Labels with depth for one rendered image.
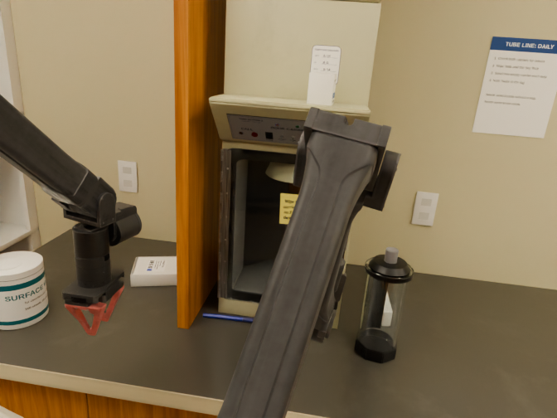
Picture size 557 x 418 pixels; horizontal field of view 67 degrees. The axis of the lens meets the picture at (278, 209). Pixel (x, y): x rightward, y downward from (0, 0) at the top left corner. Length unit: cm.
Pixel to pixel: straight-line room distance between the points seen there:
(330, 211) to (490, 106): 114
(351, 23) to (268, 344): 74
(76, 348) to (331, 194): 85
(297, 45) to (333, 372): 72
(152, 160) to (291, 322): 127
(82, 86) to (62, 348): 89
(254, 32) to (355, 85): 24
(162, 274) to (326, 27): 80
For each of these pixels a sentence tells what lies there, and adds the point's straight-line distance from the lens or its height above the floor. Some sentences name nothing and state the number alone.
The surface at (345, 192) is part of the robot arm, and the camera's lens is 36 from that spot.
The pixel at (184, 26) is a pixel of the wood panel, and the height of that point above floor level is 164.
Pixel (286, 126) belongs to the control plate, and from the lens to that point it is 89.
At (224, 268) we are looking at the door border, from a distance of 109.
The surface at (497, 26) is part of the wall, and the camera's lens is 145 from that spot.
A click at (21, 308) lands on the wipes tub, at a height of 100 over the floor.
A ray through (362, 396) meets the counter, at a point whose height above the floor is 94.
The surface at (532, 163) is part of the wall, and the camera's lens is 153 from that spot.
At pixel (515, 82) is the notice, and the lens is 147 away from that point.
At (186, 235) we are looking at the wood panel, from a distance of 99.
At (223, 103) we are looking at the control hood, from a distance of 87.
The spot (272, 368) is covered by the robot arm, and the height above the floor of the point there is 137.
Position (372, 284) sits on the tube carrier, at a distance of 98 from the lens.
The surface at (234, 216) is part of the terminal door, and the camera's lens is 103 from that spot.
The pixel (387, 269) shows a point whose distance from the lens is 95.
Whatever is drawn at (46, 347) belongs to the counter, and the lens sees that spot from 113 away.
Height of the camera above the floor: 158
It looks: 19 degrees down
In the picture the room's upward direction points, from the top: 4 degrees clockwise
